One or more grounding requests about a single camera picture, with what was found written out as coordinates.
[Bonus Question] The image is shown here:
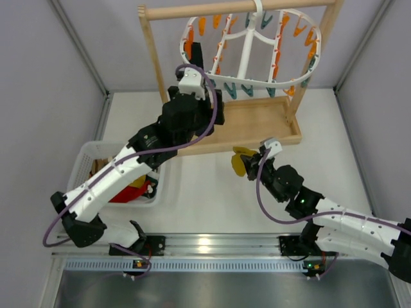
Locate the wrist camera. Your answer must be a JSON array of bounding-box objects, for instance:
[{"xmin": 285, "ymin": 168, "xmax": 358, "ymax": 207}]
[
  {"xmin": 259, "ymin": 137, "xmax": 283, "ymax": 159},
  {"xmin": 178, "ymin": 67, "xmax": 206, "ymax": 100}
]

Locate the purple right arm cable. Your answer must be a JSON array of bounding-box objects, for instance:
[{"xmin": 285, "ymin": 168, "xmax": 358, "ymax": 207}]
[{"xmin": 255, "ymin": 149, "xmax": 411, "ymax": 280}]

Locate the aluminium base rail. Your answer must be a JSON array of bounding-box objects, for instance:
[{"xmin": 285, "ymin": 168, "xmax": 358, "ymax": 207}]
[{"xmin": 52, "ymin": 234, "xmax": 320, "ymax": 276}]

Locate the dark navy patterned sock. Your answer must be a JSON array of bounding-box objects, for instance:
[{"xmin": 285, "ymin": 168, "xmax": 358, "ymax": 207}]
[{"xmin": 189, "ymin": 42, "xmax": 204, "ymax": 69}]

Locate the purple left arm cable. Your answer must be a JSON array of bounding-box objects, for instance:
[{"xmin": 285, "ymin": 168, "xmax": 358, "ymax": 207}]
[{"xmin": 42, "ymin": 64, "xmax": 224, "ymax": 280}]

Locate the white round clip hanger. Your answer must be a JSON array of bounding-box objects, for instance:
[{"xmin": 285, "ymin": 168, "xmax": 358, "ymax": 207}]
[{"xmin": 179, "ymin": 1, "xmax": 322, "ymax": 96}]

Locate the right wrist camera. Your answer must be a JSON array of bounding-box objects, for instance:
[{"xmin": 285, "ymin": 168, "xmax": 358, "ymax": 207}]
[{"xmin": 259, "ymin": 137, "xmax": 283, "ymax": 159}]

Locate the red santa sock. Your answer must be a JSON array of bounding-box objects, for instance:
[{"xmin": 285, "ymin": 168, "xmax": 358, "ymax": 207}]
[{"xmin": 109, "ymin": 181, "xmax": 152, "ymax": 203}]

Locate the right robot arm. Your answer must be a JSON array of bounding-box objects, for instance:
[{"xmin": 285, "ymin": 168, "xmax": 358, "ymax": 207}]
[{"xmin": 232, "ymin": 151, "xmax": 410, "ymax": 282}]

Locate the mustard yellow sock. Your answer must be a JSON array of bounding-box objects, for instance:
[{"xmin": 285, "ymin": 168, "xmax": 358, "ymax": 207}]
[
  {"xmin": 129, "ymin": 175, "xmax": 146, "ymax": 188},
  {"xmin": 231, "ymin": 146, "xmax": 257, "ymax": 177}
]

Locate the wooden hanger rack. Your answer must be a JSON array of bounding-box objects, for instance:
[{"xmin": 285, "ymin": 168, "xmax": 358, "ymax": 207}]
[{"xmin": 138, "ymin": 1, "xmax": 342, "ymax": 155}]

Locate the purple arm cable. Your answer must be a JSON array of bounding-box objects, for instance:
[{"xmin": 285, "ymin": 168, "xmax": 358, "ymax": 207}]
[
  {"xmin": 42, "ymin": 64, "xmax": 224, "ymax": 280},
  {"xmin": 255, "ymin": 149, "xmax": 411, "ymax": 280}
]

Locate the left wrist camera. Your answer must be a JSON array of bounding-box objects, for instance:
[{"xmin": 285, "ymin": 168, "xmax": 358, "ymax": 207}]
[{"xmin": 178, "ymin": 67, "xmax": 206, "ymax": 100}]

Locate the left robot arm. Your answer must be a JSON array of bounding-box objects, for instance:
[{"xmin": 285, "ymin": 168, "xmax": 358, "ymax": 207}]
[{"xmin": 51, "ymin": 86, "xmax": 224, "ymax": 252}]

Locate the brown striped sock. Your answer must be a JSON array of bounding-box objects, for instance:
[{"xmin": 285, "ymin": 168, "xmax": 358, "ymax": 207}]
[{"xmin": 89, "ymin": 156, "xmax": 114, "ymax": 177}]

